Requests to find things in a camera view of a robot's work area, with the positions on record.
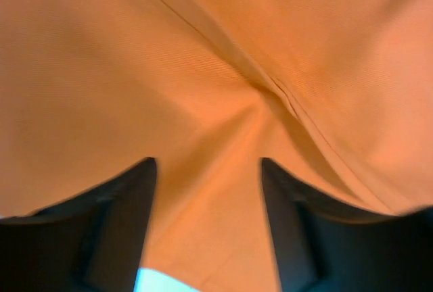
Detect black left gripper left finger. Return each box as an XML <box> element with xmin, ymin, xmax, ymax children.
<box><xmin>1</xmin><ymin>157</ymin><xmax>157</xmax><ymax>291</ymax></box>

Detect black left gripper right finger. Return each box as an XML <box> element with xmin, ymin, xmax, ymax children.
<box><xmin>261</xmin><ymin>158</ymin><xmax>432</xmax><ymax>291</ymax></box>

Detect orange trousers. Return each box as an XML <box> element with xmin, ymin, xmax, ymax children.
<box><xmin>1</xmin><ymin>0</ymin><xmax>432</xmax><ymax>291</ymax></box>

